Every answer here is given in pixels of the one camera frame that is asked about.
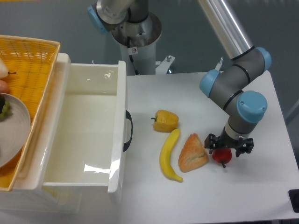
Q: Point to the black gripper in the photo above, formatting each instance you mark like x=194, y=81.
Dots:
x=241, y=146

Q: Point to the red bell pepper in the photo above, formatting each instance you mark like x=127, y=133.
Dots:
x=222, y=156

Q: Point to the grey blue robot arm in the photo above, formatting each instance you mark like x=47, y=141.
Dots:
x=225, y=88

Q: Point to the yellow bell pepper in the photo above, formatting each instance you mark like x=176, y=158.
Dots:
x=165, y=121

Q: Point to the triangular bread pastry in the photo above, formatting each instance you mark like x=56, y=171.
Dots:
x=193, y=154

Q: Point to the yellow banana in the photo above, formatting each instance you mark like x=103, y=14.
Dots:
x=165, y=156

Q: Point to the black device at table edge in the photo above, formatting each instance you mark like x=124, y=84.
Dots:
x=294, y=198

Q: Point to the white plastic drawer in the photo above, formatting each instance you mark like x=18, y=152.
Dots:
x=88, y=145

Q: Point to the white drawer cabinet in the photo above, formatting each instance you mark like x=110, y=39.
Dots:
x=29, y=192

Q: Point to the yellow woven basket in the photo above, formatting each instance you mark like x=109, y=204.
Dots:
x=31, y=63

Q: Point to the grey ceramic plate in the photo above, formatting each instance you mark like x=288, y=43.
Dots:
x=14, y=129

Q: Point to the green grapes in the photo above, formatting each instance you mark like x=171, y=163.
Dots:
x=5, y=110

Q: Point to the peach fruit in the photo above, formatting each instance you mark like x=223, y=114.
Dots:
x=4, y=88

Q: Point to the white pear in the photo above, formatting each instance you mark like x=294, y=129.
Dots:
x=4, y=71

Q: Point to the white table mounting bracket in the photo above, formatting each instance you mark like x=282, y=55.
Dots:
x=164, y=67

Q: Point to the black drawer handle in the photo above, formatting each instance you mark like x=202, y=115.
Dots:
x=129, y=131

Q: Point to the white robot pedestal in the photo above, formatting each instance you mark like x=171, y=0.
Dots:
x=137, y=42

